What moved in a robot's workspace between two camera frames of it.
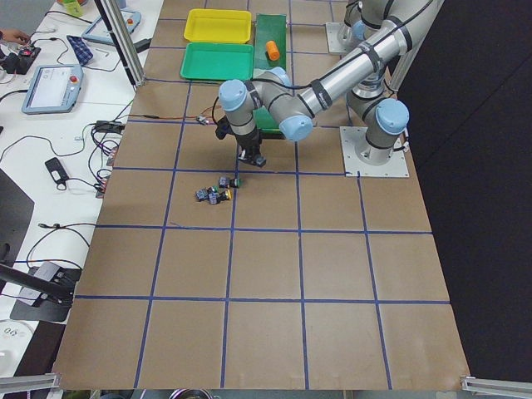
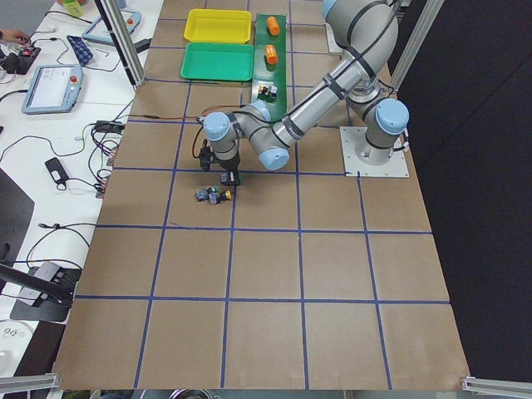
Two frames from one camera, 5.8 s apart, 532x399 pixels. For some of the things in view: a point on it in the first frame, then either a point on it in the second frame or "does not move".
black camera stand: (47, 291) does not move
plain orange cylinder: (273, 51) -> (273, 25)
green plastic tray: (218, 61) does not move
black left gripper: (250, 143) -> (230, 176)
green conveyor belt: (268, 27) does not move
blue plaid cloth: (81, 51) does not move
